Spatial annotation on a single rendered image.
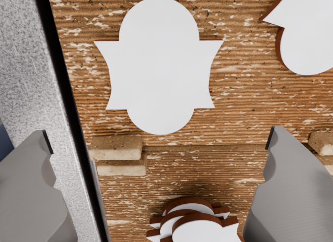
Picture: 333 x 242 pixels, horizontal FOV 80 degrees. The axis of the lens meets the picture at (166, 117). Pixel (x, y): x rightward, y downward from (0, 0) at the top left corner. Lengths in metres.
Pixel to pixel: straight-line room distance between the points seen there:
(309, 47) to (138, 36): 0.16
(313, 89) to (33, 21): 0.30
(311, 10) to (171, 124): 0.16
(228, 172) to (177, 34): 0.20
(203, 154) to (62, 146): 0.19
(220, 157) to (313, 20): 0.17
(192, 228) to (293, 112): 0.19
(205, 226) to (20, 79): 0.29
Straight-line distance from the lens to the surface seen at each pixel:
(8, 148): 0.64
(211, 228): 0.31
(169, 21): 0.19
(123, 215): 0.37
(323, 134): 0.31
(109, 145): 0.24
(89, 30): 0.21
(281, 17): 0.22
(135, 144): 0.23
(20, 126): 0.32
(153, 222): 0.34
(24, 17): 0.26
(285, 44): 0.22
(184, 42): 0.19
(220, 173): 0.30
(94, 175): 0.33
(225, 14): 0.21
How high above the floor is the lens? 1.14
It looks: 60 degrees down
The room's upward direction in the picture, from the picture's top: 177 degrees clockwise
